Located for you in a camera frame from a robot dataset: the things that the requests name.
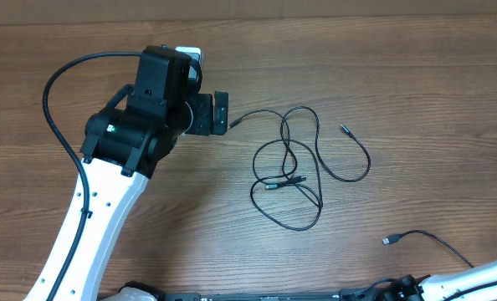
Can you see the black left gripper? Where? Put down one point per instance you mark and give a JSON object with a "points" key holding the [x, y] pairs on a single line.
{"points": [[204, 125]]}

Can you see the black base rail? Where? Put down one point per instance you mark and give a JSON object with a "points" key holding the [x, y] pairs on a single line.
{"points": [[136, 291]]}

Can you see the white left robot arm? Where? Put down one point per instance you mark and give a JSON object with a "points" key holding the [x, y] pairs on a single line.
{"points": [[123, 143]]}

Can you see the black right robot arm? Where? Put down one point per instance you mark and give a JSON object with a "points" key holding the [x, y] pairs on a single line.
{"points": [[474, 284]]}

